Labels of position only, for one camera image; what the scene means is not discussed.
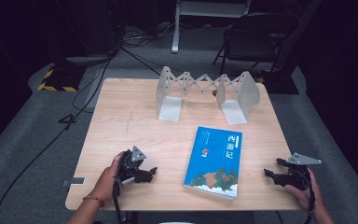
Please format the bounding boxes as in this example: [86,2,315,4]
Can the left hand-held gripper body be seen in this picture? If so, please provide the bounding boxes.
[114,146,147,188]

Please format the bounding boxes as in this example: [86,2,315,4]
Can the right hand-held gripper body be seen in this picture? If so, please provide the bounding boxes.
[286,152,323,191]

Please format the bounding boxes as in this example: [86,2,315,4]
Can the blue book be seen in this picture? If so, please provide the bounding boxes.
[183,125,244,201]

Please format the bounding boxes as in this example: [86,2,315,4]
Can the person's right hand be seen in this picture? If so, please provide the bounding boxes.
[283,169,324,211]

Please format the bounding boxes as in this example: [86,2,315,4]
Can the person's left hand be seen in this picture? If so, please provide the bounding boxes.
[93,151,126,203]

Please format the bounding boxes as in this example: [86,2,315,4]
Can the grey tape piece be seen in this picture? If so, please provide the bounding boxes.
[61,176,86,189]

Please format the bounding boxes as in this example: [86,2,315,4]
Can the white expandable bookend rack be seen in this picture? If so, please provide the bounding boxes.
[155,65,261,126]

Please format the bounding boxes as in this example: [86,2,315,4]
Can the black yellow striped stand base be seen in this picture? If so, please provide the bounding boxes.
[37,63,87,93]

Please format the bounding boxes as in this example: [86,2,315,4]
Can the black metal stand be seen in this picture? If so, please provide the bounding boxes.
[258,0,324,96]

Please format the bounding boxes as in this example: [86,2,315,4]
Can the black folding chair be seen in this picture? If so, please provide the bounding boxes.
[212,12,301,77]

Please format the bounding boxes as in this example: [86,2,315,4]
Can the right hand-held gripper cable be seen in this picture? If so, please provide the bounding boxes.
[303,183,317,224]

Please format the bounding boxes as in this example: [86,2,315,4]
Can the hand-held gripper cable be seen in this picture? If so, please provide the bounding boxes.
[303,183,317,224]
[111,177,124,224]

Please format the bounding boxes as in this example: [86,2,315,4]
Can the left hand-held gripper cable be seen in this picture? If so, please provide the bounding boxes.
[111,177,124,224]

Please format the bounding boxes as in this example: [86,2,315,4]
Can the red bracelet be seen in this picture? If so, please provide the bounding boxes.
[82,195,106,209]

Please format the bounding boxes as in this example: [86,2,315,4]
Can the long black floor cable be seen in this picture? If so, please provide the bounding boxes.
[0,55,115,224]

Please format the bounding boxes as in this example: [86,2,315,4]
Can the bundle of black cables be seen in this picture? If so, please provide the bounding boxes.
[117,21,176,49]

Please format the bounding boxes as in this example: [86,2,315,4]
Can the white desk frame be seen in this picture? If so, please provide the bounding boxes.
[171,0,253,55]

